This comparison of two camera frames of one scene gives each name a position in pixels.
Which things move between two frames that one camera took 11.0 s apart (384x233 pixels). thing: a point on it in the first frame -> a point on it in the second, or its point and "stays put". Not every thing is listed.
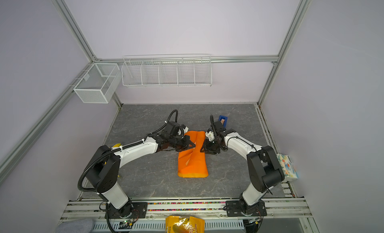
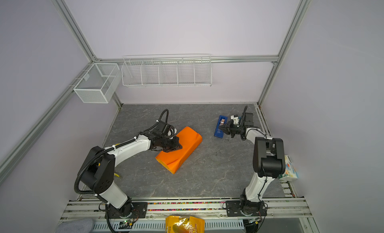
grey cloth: x=83 y=225 stays put
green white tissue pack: x=289 y=170 stays put
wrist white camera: x=210 y=135 -> x=235 y=119
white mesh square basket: x=96 y=86 stays put
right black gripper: x=207 y=148 -> x=228 y=128
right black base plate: x=233 y=209 stays put
